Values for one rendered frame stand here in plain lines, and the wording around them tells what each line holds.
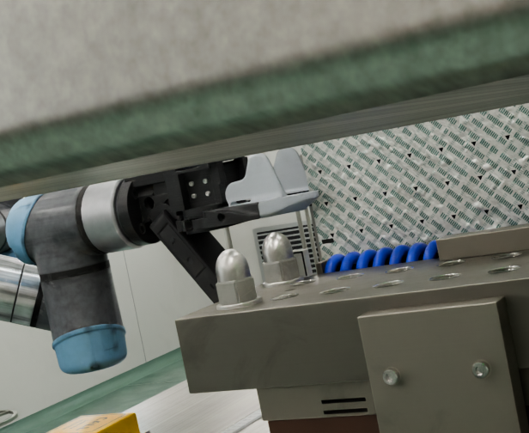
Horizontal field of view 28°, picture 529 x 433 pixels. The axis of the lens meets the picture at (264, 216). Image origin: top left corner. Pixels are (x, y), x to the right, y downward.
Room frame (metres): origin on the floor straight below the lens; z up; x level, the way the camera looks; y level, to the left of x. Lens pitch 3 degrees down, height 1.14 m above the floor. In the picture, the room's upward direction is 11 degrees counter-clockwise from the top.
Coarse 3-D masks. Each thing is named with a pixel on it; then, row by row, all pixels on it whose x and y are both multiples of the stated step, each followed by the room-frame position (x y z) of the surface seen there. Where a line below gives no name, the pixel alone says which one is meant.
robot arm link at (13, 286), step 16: (0, 256) 1.24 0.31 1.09; (0, 272) 1.22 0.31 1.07; (16, 272) 1.22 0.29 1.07; (32, 272) 1.23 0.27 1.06; (0, 288) 1.21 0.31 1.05; (16, 288) 1.21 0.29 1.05; (32, 288) 1.22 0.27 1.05; (0, 304) 1.21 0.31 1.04; (16, 304) 1.21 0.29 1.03; (32, 304) 1.22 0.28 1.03; (16, 320) 1.23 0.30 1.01; (32, 320) 1.23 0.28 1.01; (48, 320) 1.23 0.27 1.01
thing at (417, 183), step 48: (336, 144) 0.97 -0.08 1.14; (384, 144) 0.95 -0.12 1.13; (432, 144) 0.93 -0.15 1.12; (480, 144) 0.91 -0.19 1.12; (528, 144) 0.89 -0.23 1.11; (336, 192) 0.98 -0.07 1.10; (384, 192) 0.95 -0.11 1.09; (432, 192) 0.93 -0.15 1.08; (480, 192) 0.91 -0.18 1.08; (528, 192) 0.89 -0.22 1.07; (336, 240) 0.98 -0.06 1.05; (384, 240) 0.96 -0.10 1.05; (432, 240) 0.94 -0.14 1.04
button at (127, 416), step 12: (72, 420) 1.05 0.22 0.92; (84, 420) 1.04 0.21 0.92; (96, 420) 1.02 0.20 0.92; (108, 420) 1.01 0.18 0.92; (120, 420) 1.01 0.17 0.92; (132, 420) 1.02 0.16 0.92; (48, 432) 1.01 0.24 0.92; (60, 432) 1.00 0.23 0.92; (72, 432) 0.99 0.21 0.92; (84, 432) 0.98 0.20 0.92; (96, 432) 0.98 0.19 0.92; (108, 432) 0.99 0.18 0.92; (120, 432) 1.01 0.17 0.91; (132, 432) 1.02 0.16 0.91
